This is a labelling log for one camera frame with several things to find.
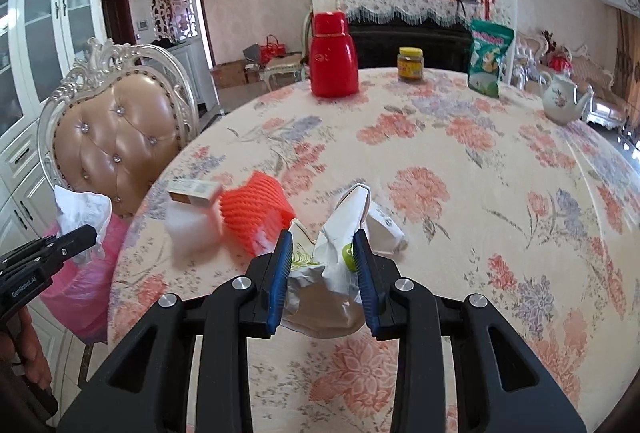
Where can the white ornate stool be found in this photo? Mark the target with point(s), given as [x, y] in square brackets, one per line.
[284, 68]

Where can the orange foam fruit net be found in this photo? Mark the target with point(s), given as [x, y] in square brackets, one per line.
[255, 213]

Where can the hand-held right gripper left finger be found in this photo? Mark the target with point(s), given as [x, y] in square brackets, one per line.
[280, 283]

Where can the tall white cabinet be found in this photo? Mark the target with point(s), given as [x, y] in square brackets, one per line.
[45, 38]

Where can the small cardboard box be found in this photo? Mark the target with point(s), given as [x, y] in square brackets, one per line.
[195, 192]

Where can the green snack bag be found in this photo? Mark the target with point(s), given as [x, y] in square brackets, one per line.
[490, 58]

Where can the black piano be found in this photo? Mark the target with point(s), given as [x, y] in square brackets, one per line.
[410, 45]

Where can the low white cabinet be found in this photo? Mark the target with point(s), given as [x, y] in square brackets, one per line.
[195, 73]

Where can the pink trash bag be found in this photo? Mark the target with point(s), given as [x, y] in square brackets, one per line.
[85, 298]

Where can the beige paper bag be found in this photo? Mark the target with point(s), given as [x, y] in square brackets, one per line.
[320, 308]

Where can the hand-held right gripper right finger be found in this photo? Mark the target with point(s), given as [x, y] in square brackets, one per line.
[364, 283]

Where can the person's left hand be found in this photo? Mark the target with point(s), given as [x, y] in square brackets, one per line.
[32, 348]

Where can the ornate white armchair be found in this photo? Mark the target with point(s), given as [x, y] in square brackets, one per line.
[530, 58]

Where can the ornate white sofa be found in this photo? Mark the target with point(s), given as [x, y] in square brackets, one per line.
[600, 88]

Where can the yellow lid glass jar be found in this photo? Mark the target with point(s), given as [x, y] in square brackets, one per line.
[410, 65]

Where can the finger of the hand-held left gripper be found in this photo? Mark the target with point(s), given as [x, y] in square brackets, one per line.
[75, 240]

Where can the large white tissue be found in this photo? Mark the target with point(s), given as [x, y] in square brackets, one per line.
[82, 213]

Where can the lace piano cover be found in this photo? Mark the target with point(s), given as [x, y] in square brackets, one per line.
[400, 5]

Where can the ornate tufted leather chair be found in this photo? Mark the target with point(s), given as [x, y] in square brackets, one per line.
[120, 138]

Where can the red gift box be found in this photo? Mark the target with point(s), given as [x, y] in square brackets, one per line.
[559, 62]

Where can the white floral teapot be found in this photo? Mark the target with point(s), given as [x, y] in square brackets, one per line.
[562, 103]

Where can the red bag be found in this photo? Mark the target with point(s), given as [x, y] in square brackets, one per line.
[274, 47]

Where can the red thermos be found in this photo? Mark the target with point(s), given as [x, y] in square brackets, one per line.
[334, 58]

